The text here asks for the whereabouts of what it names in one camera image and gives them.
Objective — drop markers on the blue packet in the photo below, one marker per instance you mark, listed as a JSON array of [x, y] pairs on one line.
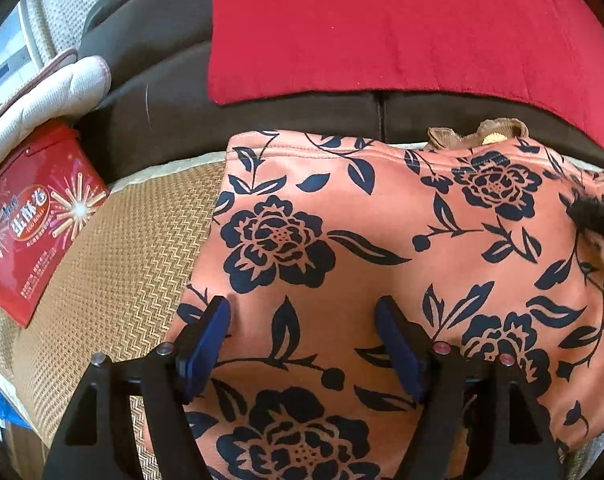
[[4, 407]]

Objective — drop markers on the beige woven mat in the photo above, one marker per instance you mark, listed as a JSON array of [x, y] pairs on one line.
[[132, 260]]

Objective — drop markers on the red cloth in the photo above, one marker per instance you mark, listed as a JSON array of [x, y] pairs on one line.
[[392, 30]]

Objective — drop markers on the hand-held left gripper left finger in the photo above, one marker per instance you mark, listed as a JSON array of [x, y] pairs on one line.
[[208, 350]]

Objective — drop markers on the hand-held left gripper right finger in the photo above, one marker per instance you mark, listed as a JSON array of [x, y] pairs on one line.
[[400, 355]]

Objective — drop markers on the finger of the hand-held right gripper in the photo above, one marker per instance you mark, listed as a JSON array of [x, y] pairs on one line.
[[599, 220]]

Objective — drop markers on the orange floral garment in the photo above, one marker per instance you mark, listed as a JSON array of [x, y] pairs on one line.
[[382, 225]]

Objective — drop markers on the red snack box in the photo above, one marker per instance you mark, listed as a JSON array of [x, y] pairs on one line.
[[32, 225]]

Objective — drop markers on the white quilted pad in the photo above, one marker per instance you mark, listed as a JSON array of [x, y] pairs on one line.
[[57, 95]]

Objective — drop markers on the dark brown sofa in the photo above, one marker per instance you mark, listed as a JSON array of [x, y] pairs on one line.
[[167, 110]]

